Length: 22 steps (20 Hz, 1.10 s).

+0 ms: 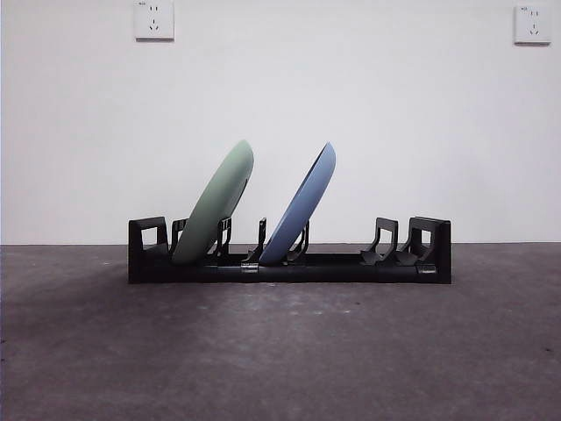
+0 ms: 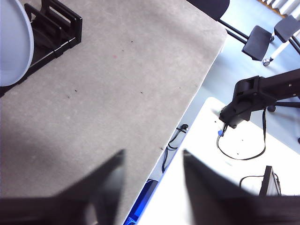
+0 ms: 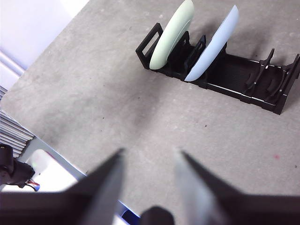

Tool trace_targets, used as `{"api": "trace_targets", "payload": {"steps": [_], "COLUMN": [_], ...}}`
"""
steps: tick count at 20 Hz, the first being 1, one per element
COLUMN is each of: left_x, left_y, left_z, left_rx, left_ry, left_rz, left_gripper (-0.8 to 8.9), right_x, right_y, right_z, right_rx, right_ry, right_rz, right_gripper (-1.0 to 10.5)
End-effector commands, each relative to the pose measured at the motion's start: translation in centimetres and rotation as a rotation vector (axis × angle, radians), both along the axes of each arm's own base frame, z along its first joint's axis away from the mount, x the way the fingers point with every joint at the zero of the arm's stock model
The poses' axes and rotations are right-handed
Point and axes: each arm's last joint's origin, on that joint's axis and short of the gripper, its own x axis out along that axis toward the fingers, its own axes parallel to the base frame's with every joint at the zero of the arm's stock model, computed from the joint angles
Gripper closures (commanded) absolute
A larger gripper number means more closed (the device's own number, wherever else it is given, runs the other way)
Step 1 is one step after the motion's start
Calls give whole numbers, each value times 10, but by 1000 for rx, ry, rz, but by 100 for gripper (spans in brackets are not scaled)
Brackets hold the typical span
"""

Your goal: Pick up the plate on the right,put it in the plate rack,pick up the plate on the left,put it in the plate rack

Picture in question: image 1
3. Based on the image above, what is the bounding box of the blue plate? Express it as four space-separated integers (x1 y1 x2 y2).
259 140 338 268

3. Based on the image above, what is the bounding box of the green plate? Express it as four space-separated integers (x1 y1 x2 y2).
171 139 256 266

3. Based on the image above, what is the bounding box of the black plate rack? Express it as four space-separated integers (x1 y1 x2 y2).
127 215 453 285

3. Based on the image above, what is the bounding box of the white wall socket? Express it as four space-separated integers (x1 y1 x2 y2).
513 4 552 46
134 0 175 43

